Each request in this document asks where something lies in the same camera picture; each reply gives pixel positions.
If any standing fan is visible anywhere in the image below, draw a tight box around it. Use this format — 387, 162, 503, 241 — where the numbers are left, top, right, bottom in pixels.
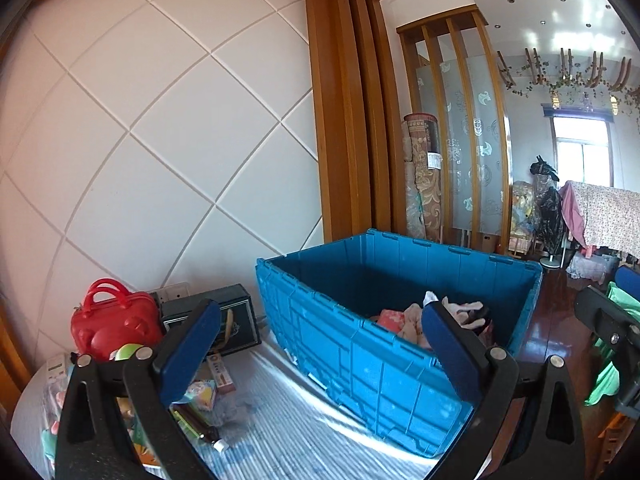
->
529, 155, 566, 269

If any wooden glass partition screen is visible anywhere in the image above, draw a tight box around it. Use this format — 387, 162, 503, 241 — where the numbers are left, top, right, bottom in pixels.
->
397, 4, 512, 254

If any white wall socket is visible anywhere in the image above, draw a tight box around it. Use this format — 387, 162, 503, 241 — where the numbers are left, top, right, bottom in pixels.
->
150, 282, 190, 306

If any green alien plush toy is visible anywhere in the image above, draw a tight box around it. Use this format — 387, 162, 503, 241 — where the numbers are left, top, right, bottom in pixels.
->
110, 344, 142, 361

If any brown plastic bottle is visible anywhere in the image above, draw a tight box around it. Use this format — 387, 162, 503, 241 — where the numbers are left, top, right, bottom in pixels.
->
171, 403, 229, 453

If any blue plastic storage crate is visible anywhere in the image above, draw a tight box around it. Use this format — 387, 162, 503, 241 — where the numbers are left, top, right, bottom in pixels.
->
255, 230, 542, 458

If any floral cloth covered furniture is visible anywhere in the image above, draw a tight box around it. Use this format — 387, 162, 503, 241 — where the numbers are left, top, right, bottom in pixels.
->
560, 181, 640, 258

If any red plastic handbag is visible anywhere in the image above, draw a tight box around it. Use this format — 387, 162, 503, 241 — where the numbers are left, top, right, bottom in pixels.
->
70, 278, 164, 362

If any rolled patterned carpet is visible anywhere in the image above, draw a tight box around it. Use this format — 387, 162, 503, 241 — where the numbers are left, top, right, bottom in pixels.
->
404, 113, 442, 242

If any dark green gift box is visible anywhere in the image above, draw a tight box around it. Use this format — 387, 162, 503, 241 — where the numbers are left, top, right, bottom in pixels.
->
159, 283, 263, 359

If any red white slim box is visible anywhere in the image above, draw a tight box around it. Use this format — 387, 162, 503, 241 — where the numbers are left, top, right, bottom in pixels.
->
206, 352, 236, 394

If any pastel tissue packet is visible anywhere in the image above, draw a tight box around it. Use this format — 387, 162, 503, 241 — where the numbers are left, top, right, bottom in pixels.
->
182, 380, 217, 412

